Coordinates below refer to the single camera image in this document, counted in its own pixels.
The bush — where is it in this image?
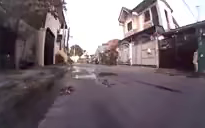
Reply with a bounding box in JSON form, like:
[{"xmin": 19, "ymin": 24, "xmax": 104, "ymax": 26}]
[{"xmin": 99, "ymin": 49, "xmax": 120, "ymax": 66}]

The water puddle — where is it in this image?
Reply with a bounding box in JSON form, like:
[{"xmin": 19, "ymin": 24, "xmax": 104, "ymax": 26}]
[{"xmin": 71, "ymin": 66, "xmax": 98, "ymax": 81}]

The tree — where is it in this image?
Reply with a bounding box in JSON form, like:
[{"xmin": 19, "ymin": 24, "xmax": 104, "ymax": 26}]
[{"xmin": 69, "ymin": 44, "xmax": 86, "ymax": 58}]

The grey asphalt road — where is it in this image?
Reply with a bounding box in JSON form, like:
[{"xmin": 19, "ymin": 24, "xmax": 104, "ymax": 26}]
[{"xmin": 38, "ymin": 63, "xmax": 205, "ymax": 128}]

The white two-storey house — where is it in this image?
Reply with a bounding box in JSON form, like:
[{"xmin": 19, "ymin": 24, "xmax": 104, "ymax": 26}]
[{"xmin": 117, "ymin": 0, "xmax": 180, "ymax": 43}]

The dark shed with green gate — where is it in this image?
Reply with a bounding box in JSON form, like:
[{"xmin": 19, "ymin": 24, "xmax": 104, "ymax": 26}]
[{"xmin": 158, "ymin": 18, "xmax": 205, "ymax": 74}]

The overhanging tree foliage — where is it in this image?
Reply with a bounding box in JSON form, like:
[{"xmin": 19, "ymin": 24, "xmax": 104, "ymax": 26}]
[{"xmin": 0, "ymin": 0, "xmax": 67, "ymax": 24}]

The grey concrete roadside strip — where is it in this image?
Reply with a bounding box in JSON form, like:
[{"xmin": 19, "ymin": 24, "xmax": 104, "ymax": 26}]
[{"xmin": 0, "ymin": 65, "xmax": 71, "ymax": 128}]

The pole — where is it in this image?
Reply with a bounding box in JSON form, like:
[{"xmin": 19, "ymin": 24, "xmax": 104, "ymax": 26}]
[{"xmin": 195, "ymin": 4, "xmax": 201, "ymax": 22}]

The white gate wall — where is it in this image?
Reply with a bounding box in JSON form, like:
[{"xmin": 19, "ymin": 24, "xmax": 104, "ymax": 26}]
[{"xmin": 117, "ymin": 33, "xmax": 160, "ymax": 68}]

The grey wall with dark gate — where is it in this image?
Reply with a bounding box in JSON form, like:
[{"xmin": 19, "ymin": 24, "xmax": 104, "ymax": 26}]
[{"xmin": 0, "ymin": 0, "xmax": 69, "ymax": 72}]

